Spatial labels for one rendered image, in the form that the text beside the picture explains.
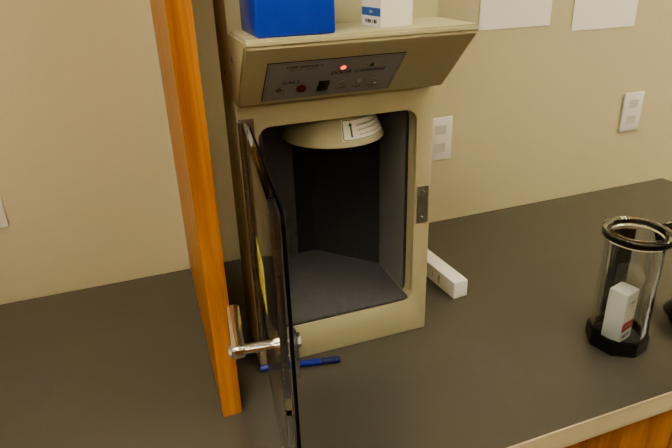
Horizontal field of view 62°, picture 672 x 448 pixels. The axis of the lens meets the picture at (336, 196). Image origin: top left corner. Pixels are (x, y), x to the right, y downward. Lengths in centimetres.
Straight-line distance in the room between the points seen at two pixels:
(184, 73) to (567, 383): 77
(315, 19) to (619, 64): 120
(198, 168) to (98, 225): 62
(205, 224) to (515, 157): 105
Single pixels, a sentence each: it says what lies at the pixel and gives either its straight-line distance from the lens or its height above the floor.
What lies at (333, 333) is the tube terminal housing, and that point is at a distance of 103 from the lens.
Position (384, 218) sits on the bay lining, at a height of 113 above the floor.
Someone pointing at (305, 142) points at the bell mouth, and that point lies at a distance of 90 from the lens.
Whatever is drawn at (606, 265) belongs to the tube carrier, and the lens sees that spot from 106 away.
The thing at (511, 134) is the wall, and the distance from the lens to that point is 159.
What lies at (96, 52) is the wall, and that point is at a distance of 122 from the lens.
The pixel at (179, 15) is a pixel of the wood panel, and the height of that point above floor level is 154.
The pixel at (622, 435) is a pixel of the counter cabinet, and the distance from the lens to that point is 114.
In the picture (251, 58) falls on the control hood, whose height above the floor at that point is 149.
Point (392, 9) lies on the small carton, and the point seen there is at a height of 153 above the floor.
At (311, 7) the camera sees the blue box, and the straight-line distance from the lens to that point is 70.
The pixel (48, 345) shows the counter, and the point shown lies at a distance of 121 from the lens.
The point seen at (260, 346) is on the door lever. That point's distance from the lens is 64.
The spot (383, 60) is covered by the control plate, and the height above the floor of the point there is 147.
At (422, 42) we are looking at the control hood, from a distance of 77.
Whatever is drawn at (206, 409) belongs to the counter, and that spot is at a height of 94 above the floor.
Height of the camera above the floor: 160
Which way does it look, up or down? 23 degrees down
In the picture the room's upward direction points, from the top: 2 degrees counter-clockwise
